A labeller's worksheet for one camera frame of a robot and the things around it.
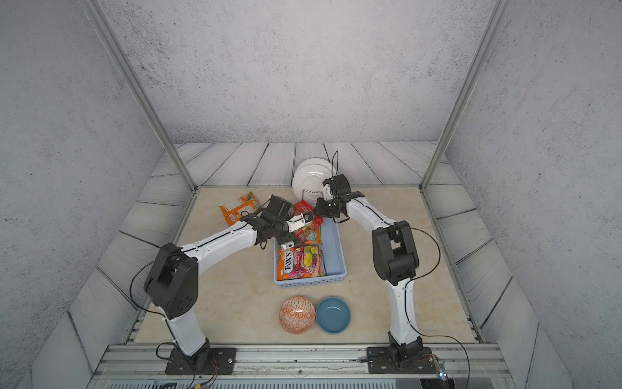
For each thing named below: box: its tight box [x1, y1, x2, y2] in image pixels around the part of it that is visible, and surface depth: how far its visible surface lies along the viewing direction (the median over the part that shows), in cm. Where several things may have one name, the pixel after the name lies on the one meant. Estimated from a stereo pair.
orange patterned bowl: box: [278, 295, 316, 335], surface depth 82 cm
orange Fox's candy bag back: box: [218, 191, 262, 227], surface depth 113 cm
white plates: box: [291, 157, 336, 205], surface depth 106 cm
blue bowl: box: [315, 296, 351, 335], surface depth 82 cm
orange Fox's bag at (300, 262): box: [276, 244, 328, 282], surface depth 90 cm
